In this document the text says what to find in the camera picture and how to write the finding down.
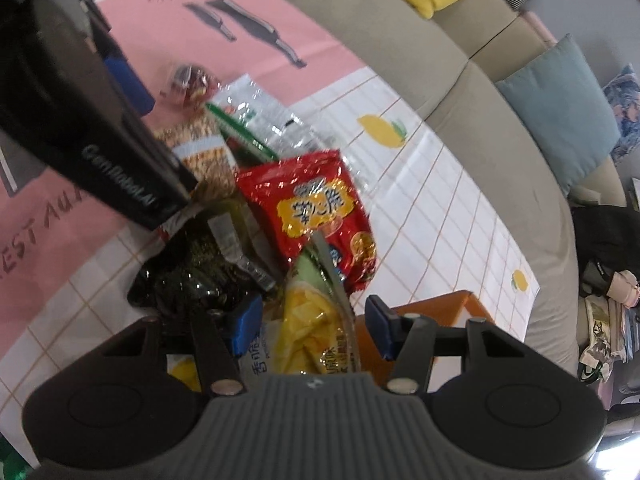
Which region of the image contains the light blue cushion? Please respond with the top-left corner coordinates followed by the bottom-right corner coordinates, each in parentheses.
top-left (495, 34), bottom-right (624, 197)

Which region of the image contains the pink and white printed mat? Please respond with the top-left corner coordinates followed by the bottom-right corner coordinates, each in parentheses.
top-left (0, 0), bottom-right (544, 466)

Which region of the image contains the dark seaweed packet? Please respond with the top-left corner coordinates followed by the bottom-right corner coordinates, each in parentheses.
top-left (127, 199), bottom-right (281, 312)

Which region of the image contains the grey sofa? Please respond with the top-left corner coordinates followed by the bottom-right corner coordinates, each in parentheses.
top-left (225, 0), bottom-right (640, 377)

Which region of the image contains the black bag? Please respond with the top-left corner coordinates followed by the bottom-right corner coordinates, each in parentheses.
top-left (570, 204), bottom-right (640, 302)

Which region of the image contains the pink cloth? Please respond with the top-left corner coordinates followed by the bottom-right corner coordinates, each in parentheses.
top-left (520, 10), bottom-right (559, 44)

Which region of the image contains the red candy in clear wrap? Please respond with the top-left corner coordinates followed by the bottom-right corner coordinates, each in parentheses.
top-left (160, 62), bottom-right (221, 109)

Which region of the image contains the tan peanut snack packet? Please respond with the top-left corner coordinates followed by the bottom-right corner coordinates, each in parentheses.
top-left (152, 110), bottom-right (241, 202)

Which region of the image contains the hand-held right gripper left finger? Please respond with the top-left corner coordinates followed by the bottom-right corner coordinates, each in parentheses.
top-left (102, 295), bottom-right (264, 397)

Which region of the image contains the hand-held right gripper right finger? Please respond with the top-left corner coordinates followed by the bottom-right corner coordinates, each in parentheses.
top-left (365, 296), bottom-right (526, 396)

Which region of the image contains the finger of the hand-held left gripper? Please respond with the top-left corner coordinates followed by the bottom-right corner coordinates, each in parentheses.
top-left (65, 0), bottom-right (156, 117)

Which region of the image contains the yellow chips packet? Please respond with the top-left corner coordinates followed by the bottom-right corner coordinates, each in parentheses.
top-left (235, 232), bottom-right (359, 377)

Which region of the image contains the clear packet with green stripe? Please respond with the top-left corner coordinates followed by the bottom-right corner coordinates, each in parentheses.
top-left (205, 74), bottom-right (326, 163)

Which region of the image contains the floral cushion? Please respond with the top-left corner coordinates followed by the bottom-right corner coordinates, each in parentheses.
top-left (602, 64), bottom-right (640, 164)

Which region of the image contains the orange storage box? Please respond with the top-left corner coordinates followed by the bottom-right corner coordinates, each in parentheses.
top-left (350, 290), bottom-right (497, 397)

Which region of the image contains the white printed tote bag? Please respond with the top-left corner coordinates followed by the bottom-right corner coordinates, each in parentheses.
top-left (579, 294), bottom-right (627, 385)

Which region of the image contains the red noodle snack packet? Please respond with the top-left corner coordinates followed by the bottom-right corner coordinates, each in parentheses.
top-left (235, 149), bottom-right (378, 295)

